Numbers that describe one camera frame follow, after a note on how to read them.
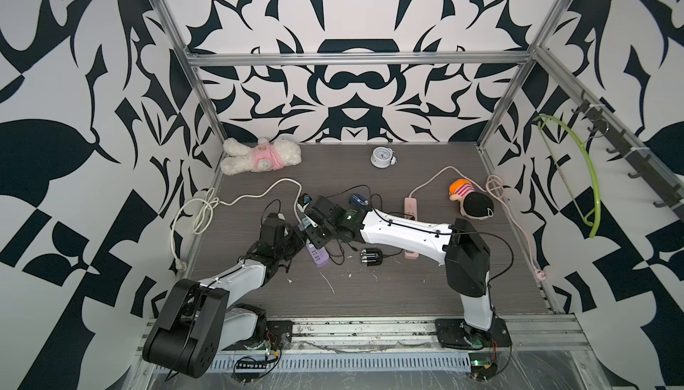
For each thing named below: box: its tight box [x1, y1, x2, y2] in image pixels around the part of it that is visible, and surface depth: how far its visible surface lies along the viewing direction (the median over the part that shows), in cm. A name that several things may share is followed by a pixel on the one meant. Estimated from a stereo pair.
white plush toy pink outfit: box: [219, 136, 302, 176], surface depth 107 cm
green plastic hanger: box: [533, 113, 602, 239], surface depth 74 cm
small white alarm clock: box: [369, 146, 399, 170], surface depth 114 cm
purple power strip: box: [305, 243, 330, 269], surface depth 88 cm
